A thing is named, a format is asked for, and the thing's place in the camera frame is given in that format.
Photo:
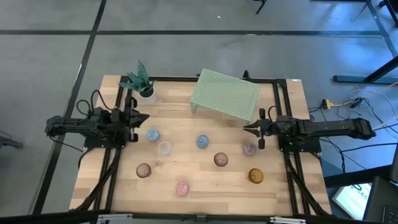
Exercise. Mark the purple patterned tin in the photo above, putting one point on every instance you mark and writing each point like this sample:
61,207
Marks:
249,148

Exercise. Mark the green perforated metal shelf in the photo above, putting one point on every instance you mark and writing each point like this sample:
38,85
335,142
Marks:
224,93

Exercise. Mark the amber glass candle holder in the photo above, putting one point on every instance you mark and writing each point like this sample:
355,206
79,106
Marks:
255,175

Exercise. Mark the clear ribbed glass holder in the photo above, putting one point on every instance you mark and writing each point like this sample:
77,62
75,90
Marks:
164,148

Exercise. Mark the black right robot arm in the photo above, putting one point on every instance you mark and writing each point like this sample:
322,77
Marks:
326,127

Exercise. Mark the black aluminium table frame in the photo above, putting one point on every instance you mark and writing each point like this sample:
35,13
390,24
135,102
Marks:
174,78

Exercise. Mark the black tripod leg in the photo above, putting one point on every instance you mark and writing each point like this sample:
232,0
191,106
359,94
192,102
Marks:
261,6

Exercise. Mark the black desk base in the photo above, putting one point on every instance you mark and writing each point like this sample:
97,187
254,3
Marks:
351,79

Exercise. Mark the pink patterned tin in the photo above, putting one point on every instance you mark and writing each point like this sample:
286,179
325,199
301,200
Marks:
182,188

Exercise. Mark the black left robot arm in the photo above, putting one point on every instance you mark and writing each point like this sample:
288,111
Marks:
77,126

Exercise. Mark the dark blue patterned tin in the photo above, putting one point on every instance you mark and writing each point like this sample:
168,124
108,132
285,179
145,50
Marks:
202,141

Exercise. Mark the silver camera mount bar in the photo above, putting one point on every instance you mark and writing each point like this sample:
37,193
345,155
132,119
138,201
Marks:
286,220

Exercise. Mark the purple glass candle holder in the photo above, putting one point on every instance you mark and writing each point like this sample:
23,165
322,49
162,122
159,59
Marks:
220,159

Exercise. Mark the light blue patterned tin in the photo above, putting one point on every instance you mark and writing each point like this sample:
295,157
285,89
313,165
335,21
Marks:
153,135

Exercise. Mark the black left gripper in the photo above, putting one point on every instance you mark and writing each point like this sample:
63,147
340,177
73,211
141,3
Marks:
132,119

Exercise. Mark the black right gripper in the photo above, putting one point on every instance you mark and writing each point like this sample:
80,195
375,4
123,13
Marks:
267,127

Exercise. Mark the pink glass candle holder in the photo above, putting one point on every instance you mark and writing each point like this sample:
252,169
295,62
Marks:
143,170

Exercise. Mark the white lit screen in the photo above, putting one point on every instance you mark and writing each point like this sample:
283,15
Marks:
351,199

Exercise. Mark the black laptop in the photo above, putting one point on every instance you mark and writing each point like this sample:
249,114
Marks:
379,202

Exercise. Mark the green snake plant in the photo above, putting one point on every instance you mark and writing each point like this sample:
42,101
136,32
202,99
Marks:
140,79

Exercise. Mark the yellow power strip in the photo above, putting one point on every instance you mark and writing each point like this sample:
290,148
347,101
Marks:
326,104

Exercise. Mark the black floor bar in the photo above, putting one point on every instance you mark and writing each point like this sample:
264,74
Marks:
348,179

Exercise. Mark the white plant pot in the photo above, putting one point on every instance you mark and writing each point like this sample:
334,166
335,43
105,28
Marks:
149,99

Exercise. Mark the grey chair base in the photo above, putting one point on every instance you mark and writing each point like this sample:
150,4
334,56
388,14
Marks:
9,142

